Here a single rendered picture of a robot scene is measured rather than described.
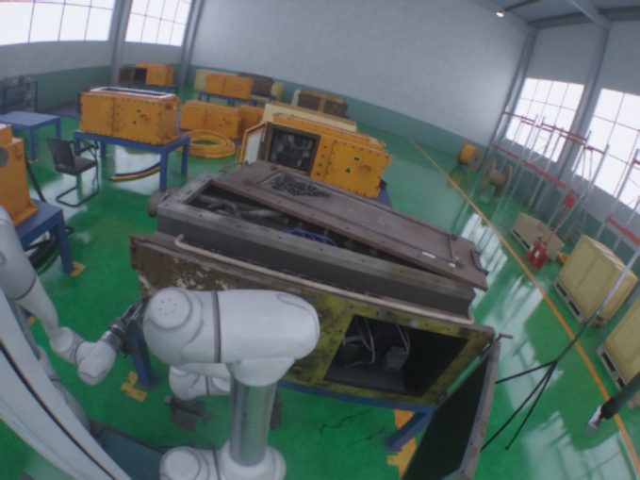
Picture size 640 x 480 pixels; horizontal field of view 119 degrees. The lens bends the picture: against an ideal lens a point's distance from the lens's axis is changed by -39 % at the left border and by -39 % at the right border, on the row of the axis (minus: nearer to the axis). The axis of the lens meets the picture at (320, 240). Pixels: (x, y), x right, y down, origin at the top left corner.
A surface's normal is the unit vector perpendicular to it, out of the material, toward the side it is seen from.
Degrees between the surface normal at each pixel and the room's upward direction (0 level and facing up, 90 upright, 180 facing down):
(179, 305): 26
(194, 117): 90
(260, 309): 17
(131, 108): 90
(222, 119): 90
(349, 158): 90
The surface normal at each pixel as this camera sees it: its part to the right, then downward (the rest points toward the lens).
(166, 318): 0.18, -0.63
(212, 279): -0.10, 0.48
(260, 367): 0.32, 0.49
